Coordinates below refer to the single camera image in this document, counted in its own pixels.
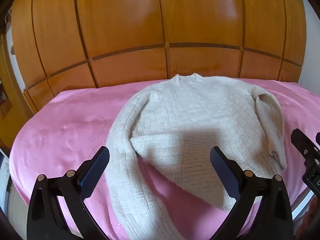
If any wooden shelf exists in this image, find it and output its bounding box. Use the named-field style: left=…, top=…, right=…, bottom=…
left=0, top=32, right=25, bottom=153

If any pink blanket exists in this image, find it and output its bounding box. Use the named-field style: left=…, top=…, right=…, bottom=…
left=9, top=79, right=320, bottom=240

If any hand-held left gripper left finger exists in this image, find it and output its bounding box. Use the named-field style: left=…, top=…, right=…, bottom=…
left=26, top=146, right=110, bottom=240

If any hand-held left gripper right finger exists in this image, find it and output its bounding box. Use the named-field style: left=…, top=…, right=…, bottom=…
left=210, top=146, right=293, bottom=240

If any cream knitted sweater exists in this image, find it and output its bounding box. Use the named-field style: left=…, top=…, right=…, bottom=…
left=106, top=73, right=287, bottom=240

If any wooden wardrobe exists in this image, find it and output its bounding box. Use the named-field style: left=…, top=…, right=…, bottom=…
left=11, top=0, right=307, bottom=113

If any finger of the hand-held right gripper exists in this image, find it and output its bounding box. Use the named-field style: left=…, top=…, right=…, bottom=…
left=291, top=129, right=320, bottom=160

